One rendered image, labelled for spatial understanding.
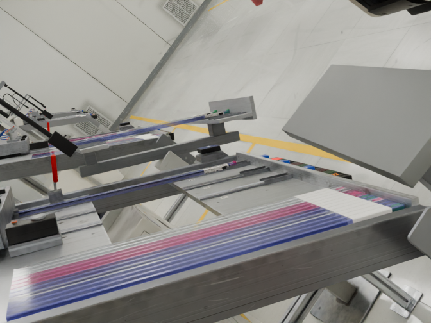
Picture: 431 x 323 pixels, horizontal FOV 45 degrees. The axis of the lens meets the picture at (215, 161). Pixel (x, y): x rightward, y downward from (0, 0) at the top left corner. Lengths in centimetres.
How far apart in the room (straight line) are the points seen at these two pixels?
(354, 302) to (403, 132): 88
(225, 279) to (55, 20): 822
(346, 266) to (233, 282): 15
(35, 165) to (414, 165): 138
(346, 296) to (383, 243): 117
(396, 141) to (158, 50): 790
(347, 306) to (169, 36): 746
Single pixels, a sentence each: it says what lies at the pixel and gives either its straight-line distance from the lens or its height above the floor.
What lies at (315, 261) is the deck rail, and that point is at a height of 82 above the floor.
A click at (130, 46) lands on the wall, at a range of 878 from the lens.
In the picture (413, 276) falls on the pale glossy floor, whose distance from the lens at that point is 176.
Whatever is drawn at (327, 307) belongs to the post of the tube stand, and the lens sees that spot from 193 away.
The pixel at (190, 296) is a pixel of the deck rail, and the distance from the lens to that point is 60.
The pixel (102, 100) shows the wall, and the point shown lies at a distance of 867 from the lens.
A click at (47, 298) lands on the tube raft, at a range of 63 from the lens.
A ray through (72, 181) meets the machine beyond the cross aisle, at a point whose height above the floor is 47.
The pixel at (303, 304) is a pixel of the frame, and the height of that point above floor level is 31.
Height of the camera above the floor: 117
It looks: 18 degrees down
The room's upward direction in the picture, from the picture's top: 53 degrees counter-clockwise
